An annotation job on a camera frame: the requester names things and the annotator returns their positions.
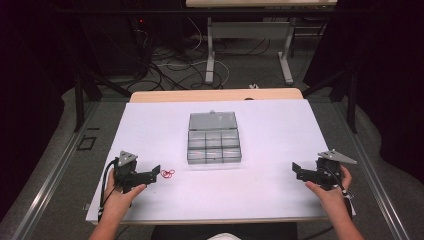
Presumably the white desk with metal legs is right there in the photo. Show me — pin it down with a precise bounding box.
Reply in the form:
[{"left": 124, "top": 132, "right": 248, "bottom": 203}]
[{"left": 185, "top": 0, "right": 339, "bottom": 86}]

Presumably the metal floor rail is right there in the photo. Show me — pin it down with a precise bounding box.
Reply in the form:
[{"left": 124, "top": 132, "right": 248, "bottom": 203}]
[
  {"left": 9, "top": 99, "right": 101, "bottom": 240},
  {"left": 333, "top": 99, "right": 413, "bottom": 240}
]

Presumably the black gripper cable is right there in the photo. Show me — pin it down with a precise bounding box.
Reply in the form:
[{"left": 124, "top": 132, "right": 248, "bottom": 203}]
[
  {"left": 97, "top": 158, "right": 120, "bottom": 223},
  {"left": 324, "top": 164, "right": 355, "bottom": 221}
]

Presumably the black computer tower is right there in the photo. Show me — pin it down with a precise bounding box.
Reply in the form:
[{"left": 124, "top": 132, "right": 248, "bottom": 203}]
[{"left": 128, "top": 14, "right": 158, "bottom": 81}]

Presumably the wooden table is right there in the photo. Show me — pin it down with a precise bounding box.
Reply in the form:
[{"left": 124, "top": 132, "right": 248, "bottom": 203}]
[{"left": 128, "top": 87, "right": 305, "bottom": 104}]

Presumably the clear plastic compartment box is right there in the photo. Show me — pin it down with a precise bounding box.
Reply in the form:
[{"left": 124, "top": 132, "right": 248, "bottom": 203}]
[{"left": 186, "top": 110, "right": 243, "bottom": 165}]

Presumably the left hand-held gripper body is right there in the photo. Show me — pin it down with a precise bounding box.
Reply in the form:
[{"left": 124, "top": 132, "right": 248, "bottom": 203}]
[{"left": 112, "top": 150, "right": 154, "bottom": 195}]

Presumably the tangle of black floor cables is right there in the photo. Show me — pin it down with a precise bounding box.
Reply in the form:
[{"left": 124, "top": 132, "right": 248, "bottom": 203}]
[{"left": 131, "top": 29, "right": 234, "bottom": 92}]

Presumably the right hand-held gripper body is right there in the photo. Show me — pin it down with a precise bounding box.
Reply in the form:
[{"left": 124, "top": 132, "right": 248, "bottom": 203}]
[{"left": 308, "top": 148, "right": 358, "bottom": 192}]

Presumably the black metal stand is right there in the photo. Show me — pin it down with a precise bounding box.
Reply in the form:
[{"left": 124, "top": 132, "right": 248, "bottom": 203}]
[
  {"left": 72, "top": 71, "right": 133, "bottom": 133},
  {"left": 301, "top": 66, "right": 360, "bottom": 134}
]

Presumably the white floor cable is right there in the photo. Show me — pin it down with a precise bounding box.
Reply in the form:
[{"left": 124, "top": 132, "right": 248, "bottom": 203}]
[{"left": 156, "top": 16, "right": 231, "bottom": 88}]

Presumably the person's dark clothing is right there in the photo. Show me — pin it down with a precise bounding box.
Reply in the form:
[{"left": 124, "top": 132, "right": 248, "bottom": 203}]
[{"left": 150, "top": 221, "right": 299, "bottom": 240}]

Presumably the person's right hand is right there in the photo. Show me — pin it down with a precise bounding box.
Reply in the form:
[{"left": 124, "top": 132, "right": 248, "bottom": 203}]
[{"left": 304, "top": 164, "right": 354, "bottom": 216}]

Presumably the dark curtain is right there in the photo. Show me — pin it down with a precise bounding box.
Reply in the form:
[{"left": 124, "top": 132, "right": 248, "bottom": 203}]
[
  {"left": 0, "top": 0, "right": 81, "bottom": 214},
  {"left": 304, "top": 0, "right": 424, "bottom": 184}
]

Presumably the white table cover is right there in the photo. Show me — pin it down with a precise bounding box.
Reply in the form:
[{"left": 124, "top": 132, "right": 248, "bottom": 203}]
[{"left": 85, "top": 98, "right": 356, "bottom": 225}]

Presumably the person's left hand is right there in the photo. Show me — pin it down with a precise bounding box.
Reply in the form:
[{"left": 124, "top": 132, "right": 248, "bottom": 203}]
[{"left": 103, "top": 169, "right": 148, "bottom": 222}]

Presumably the floor hatch frame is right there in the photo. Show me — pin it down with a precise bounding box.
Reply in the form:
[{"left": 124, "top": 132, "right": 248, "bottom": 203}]
[{"left": 76, "top": 135, "right": 98, "bottom": 152}]

